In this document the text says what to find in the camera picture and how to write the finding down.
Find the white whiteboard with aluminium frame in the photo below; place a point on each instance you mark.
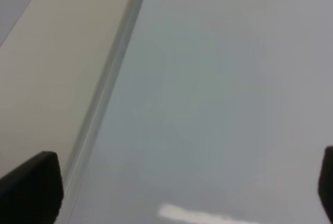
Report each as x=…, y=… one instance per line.
x=220, y=113

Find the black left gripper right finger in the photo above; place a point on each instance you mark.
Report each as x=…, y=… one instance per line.
x=325, y=183

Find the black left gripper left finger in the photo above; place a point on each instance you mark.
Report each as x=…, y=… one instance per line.
x=33, y=192

